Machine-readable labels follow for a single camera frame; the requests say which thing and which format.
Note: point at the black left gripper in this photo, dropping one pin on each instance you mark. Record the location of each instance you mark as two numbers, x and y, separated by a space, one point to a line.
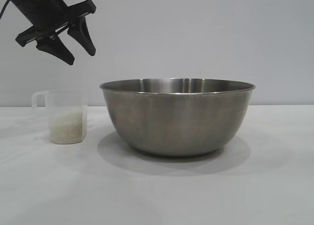
39 9

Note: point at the clear plastic measuring cup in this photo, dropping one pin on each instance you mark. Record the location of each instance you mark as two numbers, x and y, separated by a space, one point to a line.
66 100

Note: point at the stainless steel mixing bowl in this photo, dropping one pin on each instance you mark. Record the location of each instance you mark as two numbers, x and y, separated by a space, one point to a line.
176 122

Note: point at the white rice grains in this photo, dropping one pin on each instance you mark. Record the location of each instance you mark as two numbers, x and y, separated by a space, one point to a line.
66 129

